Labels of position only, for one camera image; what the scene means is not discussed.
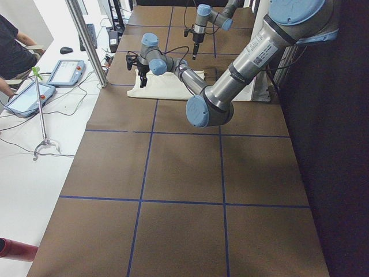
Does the near teach pendant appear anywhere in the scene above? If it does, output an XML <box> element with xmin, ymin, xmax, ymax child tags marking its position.
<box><xmin>4</xmin><ymin>81</ymin><xmax>56</xmax><ymax>118</ymax></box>

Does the teach pendant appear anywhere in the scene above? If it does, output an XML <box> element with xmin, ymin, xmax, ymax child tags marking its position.
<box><xmin>4</xmin><ymin>81</ymin><xmax>56</xmax><ymax>118</ymax></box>
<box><xmin>47</xmin><ymin>59</ymin><xmax>85</xmax><ymax>87</ymax></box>

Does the black box with white label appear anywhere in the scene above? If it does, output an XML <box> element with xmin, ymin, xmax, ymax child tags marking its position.
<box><xmin>107</xmin><ymin>29</ymin><xmax>119</xmax><ymax>53</ymax></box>

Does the black computer mouse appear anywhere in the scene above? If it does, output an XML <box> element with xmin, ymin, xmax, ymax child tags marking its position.
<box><xmin>59</xmin><ymin>47</ymin><xmax>73</xmax><ymax>55</ymax></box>

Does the aluminium frame post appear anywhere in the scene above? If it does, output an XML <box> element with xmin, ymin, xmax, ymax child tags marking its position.
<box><xmin>65</xmin><ymin>0</ymin><xmax>108</xmax><ymax>88</ymax></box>

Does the cream long sleeve shirt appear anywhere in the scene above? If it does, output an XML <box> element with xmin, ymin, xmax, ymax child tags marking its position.
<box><xmin>127</xmin><ymin>69</ymin><xmax>192</xmax><ymax>100</ymax></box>

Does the green tipped grabber stick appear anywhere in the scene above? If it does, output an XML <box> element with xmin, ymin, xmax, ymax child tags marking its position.
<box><xmin>32</xmin><ymin>66</ymin><xmax>61</xmax><ymax>161</ymax></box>

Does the red fire extinguisher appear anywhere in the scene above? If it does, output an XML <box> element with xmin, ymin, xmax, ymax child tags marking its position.
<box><xmin>1</xmin><ymin>238</ymin><xmax>38</xmax><ymax>262</ymax></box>

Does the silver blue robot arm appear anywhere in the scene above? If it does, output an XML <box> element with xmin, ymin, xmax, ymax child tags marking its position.
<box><xmin>184</xmin><ymin>1</ymin><xmax>244</xmax><ymax>60</ymax></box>
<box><xmin>126</xmin><ymin>1</ymin><xmax>341</xmax><ymax>128</ymax></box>

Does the far teach pendant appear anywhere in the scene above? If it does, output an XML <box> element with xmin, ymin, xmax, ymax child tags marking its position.
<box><xmin>47</xmin><ymin>59</ymin><xmax>85</xmax><ymax>87</ymax></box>

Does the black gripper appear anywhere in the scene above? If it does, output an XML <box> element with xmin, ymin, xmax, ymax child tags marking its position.
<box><xmin>126</xmin><ymin>51</ymin><xmax>150</xmax><ymax>88</ymax></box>
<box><xmin>184</xmin><ymin>28</ymin><xmax>205</xmax><ymax>59</ymax></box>

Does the person in black shirt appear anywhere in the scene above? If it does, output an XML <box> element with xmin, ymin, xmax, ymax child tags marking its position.
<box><xmin>1</xmin><ymin>16</ymin><xmax>45</xmax><ymax>99</ymax></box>

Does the black keyboard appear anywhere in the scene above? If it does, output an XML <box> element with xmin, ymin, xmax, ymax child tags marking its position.
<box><xmin>78</xmin><ymin>24</ymin><xmax>97</xmax><ymax>51</ymax></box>

